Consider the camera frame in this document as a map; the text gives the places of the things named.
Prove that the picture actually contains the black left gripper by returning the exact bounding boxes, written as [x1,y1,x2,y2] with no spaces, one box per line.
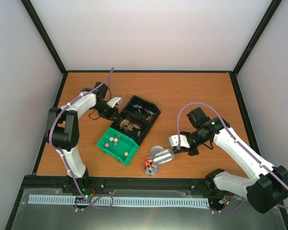
[93,102,120,121]

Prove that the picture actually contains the metal scoop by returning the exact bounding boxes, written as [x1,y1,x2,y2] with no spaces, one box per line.
[153,149,175,165]

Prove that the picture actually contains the black plastic bin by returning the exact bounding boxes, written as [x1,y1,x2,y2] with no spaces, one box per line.
[110,95,161,146]

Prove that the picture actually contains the green plastic bin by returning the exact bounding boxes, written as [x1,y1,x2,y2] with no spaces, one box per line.
[96,127,139,166]

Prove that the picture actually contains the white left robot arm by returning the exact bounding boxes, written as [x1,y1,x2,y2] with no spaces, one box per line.
[45,82,122,193]

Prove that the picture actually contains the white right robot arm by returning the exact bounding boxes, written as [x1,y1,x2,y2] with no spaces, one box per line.
[178,107,288,213]

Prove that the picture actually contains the silver jar lid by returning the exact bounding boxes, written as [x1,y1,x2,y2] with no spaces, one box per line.
[149,145,164,157]

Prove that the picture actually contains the clear plastic jar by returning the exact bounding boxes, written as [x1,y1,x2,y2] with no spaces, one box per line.
[143,157,159,176]

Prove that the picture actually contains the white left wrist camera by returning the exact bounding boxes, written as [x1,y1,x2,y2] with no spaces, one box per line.
[107,97,123,108]

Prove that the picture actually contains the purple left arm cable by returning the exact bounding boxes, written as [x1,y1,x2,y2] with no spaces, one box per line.
[48,67,115,211]

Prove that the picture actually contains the light blue cable duct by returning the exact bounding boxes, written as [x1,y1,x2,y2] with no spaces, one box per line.
[27,195,209,209]

